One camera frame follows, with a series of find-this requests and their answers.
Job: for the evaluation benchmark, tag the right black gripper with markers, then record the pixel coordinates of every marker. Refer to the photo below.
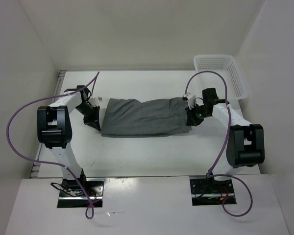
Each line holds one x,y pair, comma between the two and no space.
192,120

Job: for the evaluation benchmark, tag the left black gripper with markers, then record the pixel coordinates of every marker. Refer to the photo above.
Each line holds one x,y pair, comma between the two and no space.
93,121

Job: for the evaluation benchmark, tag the grey shorts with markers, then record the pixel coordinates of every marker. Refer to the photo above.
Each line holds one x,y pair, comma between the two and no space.
130,118

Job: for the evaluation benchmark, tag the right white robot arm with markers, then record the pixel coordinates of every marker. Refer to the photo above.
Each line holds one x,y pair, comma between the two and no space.
244,141

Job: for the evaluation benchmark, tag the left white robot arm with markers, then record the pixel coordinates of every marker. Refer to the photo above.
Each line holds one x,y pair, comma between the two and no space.
54,130

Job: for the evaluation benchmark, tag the white plastic basket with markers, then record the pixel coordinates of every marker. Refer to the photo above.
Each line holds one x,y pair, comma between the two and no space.
227,67

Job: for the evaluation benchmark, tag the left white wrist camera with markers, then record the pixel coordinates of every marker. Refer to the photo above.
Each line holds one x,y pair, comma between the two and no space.
95,101

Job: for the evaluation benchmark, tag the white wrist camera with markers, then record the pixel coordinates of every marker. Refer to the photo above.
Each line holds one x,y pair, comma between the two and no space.
190,99
95,101

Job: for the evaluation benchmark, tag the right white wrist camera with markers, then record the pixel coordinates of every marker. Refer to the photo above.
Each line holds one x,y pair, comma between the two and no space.
190,99

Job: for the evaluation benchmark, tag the aluminium table edge rail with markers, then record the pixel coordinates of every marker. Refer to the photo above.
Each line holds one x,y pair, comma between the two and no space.
45,115

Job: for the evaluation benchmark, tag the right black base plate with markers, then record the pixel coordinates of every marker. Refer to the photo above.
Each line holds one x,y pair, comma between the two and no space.
207,191

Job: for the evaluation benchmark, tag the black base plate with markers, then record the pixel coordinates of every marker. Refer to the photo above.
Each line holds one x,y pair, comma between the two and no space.
75,198
207,191

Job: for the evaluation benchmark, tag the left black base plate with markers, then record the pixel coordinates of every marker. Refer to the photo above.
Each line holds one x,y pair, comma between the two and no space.
75,198

